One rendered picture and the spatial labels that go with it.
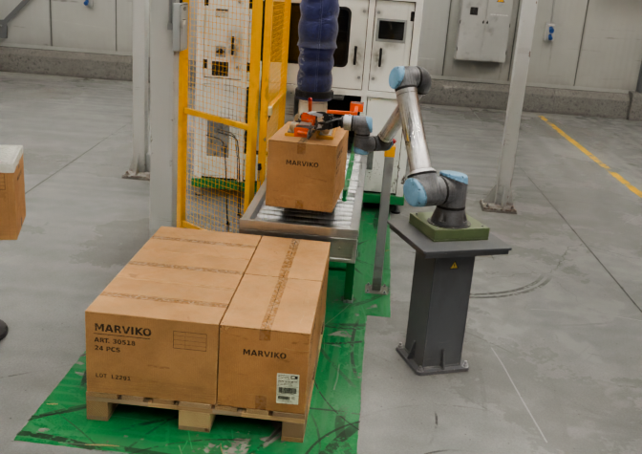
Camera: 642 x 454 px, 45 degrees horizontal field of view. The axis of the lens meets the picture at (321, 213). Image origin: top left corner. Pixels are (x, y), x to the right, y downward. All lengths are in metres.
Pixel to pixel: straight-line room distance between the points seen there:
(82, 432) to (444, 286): 1.92
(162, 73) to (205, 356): 2.31
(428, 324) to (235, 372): 1.18
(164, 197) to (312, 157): 1.34
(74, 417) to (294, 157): 1.84
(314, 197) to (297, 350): 1.35
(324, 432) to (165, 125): 2.46
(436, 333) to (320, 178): 1.10
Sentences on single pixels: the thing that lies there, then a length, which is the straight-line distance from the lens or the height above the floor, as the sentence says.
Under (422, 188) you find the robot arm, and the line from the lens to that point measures 3.90.
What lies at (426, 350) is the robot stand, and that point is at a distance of 4.26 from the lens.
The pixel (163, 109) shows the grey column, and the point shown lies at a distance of 5.26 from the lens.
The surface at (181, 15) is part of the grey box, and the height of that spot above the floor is 1.69.
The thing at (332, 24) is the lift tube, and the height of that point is 1.74.
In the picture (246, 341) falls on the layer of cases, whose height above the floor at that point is 0.48.
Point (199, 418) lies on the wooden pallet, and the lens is 3.66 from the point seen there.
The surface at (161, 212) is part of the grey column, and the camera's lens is 5.43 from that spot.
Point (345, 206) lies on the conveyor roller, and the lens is 5.16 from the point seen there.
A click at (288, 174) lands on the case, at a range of 4.51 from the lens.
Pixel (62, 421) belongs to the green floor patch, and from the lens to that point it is 3.83.
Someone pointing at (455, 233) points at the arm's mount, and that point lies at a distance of 4.04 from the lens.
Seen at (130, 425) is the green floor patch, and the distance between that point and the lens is 3.75.
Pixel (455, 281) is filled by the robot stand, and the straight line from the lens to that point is 4.16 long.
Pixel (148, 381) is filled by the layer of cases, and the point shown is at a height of 0.23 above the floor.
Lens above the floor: 2.04
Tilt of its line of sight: 18 degrees down
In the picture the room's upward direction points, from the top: 4 degrees clockwise
